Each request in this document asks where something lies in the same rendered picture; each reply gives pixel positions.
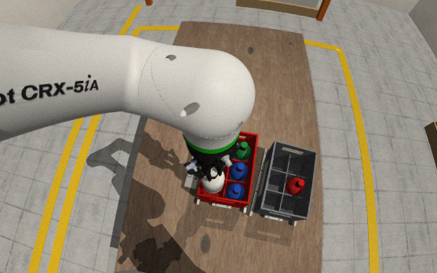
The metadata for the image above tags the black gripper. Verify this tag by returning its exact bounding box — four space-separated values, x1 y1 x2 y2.
184 144 240 182

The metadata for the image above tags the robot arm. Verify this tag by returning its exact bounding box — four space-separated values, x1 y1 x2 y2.
0 20 255 167

